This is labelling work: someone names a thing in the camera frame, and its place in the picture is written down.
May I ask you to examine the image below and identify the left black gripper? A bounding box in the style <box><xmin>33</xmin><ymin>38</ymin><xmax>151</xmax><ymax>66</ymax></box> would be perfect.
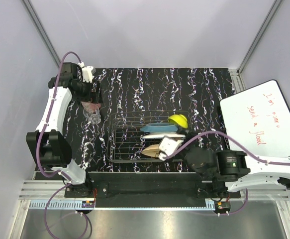
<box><xmin>73</xmin><ymin>78</ymin><xmax>102</xmax><ymax>104</ymax></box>

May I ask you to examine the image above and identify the pink cup brown lid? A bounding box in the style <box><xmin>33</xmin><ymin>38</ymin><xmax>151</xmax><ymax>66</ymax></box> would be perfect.
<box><xmin>81</xmin><ymin>102</ymin><xmax>101</xmax><ymax>112</ymax></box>

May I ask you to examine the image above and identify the yellow-green bowl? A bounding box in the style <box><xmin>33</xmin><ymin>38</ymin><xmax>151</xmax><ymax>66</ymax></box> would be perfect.
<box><xmin>168</xmin><ymin>114</ymin><xmax>188</xmax><ymax>128</ymax></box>

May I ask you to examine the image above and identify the orange floral plate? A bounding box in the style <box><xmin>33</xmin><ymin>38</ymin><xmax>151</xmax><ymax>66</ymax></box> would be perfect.
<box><xmin>141</xmin><ymin>144</ymin><xmax>162</xmax><ymax>158</ymax></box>

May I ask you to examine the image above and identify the white watermelon pattern plate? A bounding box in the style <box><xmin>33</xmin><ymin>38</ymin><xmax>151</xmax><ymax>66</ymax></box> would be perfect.
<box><xmin>141</xmin><ymin>132</ymin><xmax>186</xmax><ymax>140</ymax></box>

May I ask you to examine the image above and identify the teal scalloped plate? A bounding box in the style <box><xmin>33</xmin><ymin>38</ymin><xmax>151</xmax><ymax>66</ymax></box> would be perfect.
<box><xmin>140</xmin><ymin>122</ymin><xmax>178</xmax><ymax>133</ymax></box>

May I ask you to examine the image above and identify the wire dish rack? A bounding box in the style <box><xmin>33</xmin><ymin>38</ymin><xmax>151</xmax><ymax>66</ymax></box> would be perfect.
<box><xmin>107</xmin><ymin>110</ymin><xmax>191</xmax><ymax>163</ymax></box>

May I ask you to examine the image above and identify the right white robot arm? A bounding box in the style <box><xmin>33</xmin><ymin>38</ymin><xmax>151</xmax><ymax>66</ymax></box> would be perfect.
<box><xmin>176</xmin><ymin>129</ymin><xmax>290</xmax><ymax>197</ymax></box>

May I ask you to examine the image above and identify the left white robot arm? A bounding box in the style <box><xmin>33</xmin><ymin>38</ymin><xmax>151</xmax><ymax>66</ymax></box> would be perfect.
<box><xmin>26</xmin><ymin>62</ymin><xmax>102</xmax><ymax>197</ymax></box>

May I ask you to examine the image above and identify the clear glass cup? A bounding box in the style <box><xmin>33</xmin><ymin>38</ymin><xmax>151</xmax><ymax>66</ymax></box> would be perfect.
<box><xmin>83</xmin><ymin>109</ymin><xmax>101</xmax><ymax>125</ymax></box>

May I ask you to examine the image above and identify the white dry-erase board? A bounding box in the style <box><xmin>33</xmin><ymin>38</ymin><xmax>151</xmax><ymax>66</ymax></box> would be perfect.
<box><xmin>220</xmin><ymin>80</ymin><xmax>290</xmax><ymax>163</ymax></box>

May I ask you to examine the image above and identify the black marble pattern mat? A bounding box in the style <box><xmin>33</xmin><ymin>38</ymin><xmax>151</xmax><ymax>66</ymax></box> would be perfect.
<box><xmin>63</xmin><ymin>68</ymin><xmax>235</xmax><ymax>173</ymax></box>

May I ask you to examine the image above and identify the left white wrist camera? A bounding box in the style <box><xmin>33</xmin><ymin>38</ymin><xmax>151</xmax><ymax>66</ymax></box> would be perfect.
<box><xmin>78</xmin><ymin>62</ymin><xmax>96</xmax><ymax>83</ymax></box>

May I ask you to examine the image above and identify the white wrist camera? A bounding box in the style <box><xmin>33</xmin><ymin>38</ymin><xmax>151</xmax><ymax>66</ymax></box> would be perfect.
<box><xmin>158</xmin><ymin>136</ymin><xmax>184</xmax><ymax>161</ymax></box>
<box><xmin>78</xmin><ymin>62</ymin><xmax>96</xmax><ymax>83</ymax></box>

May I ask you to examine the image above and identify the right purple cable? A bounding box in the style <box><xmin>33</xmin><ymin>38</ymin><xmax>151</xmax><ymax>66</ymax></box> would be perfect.
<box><xmin>163</xmin><ymin>130</ymin><xmax>290</xmax><ymax>216</ymax></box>

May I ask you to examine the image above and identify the purple cable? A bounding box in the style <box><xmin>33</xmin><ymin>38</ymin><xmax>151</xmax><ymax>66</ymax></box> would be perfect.
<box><xmin>36</xmin><ymin>51</ymin><xmax>93</xmax><ymax>239</ymax></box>
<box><xmin>163</xmin><ymin>130</ymin><xmax>290</xmax><ymax>216</ymax></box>

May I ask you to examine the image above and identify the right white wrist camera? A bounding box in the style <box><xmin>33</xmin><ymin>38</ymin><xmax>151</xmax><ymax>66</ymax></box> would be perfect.
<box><xmin>158</xmin><ymin>136</ymin><xmax>184</xmax><ymax>161</ymax></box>

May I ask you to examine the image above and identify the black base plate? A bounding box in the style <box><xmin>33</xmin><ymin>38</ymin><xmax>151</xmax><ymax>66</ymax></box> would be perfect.
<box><xmin>65</xmin><ymin>172</ymin><xmax>240</xmax><ymax>199</ymax></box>

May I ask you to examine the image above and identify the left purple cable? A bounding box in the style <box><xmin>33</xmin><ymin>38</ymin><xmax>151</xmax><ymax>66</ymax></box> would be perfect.
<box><xmin>36</xmin><ymin>51</ymin><xmax>93</xmax><ymax>239</ymax></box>

